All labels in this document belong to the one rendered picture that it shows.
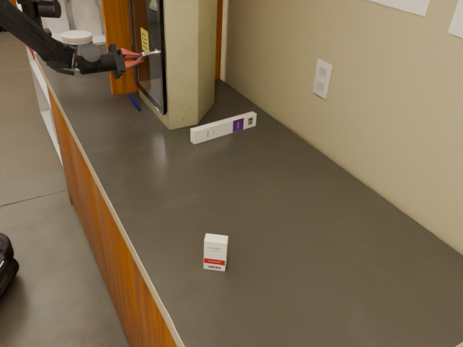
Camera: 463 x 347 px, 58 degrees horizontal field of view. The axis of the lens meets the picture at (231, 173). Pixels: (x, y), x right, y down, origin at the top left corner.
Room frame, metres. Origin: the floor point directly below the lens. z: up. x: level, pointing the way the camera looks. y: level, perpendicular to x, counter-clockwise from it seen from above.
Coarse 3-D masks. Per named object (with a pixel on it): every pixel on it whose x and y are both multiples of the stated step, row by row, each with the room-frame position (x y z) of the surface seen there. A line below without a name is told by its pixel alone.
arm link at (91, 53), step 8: (72, 48) 1.27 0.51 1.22; (80, 48) 1.20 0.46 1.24; (88, 48) 1.21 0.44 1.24; (96, 48) 1.23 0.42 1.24; (80, 56) 1.20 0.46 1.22; (88, 56) 1.20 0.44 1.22; (96, 56) 1.21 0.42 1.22; (88, 64) 1.21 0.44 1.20; (96, 64) 1.23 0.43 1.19; (64, 72) 1.23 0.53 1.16; (72, 72) 1.23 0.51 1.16
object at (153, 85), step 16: (144, 0) 1.42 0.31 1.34; (160, 0) 1.31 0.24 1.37; (144, 16) 1.43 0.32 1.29; (160, 16) 1.30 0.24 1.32; (160, 32) 1.31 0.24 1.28; (160, 48) 1.31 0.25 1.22; (144, 64) 1.46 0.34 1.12; (160, 64) 1.32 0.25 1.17; (144, 80) 1.47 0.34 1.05; (160, 80) 1.32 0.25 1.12; (160, 96) 1.33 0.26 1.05; (160, 112) 1.34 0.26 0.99
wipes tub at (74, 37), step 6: (72, 30) 1.92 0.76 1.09; (78, 30) 1.93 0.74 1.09; (84, 30) 1.93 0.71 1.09; (66, 36) 1.82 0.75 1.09; (72, 36) 1.83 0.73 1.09; (78, 36) 1.84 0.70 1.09; (84, 36) 1.84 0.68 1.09; (90, 36) 1.87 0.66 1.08; (66, 42) 1.82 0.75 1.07; (72, 42) 1.81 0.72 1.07; (78, 42) 1.82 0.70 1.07; (84, 42) 1.83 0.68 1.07; (90, 42) 1.86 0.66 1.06; (72, 60) 1.81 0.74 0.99
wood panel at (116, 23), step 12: (108, 0) 1.59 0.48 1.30; (120, 0) 1.61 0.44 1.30; (108, 12) 1.58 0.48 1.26; (120, 12) 1.61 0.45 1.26; (108, 24) 1.58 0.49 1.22; (120, 24) 1.60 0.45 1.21; (216, 24) 1.82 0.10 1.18; (108, 36) 1.58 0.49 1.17; (120, 36) 1.60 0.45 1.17; (216, 36) 1.82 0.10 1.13; (120, 48) 1.60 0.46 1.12; (216, 48) 1.82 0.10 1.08; (216, 60) 1.82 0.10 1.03; (132, 72) 1.62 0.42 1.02; (216, 72) 1.82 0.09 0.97; (120, 84) 1.59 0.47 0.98; (132, 84) 1.62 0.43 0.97
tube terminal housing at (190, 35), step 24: (168, 0) 1.31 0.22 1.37; (192, 0) 1.35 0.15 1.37; (216, 0) 1.55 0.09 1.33; (168, 24) 1.31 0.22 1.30; (192, 24) 1.35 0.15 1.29; (168, 48) 1.31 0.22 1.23; (192, 48) 1.35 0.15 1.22; (168, 72) 1.31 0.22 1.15; (192, 72) 1.35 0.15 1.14; (144, 96) 1.52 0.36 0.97; (168, 96) 1.31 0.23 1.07; (192, 96) 1.35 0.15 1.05; (168, 120) 1.31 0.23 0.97; (192, 120) 1.35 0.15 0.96
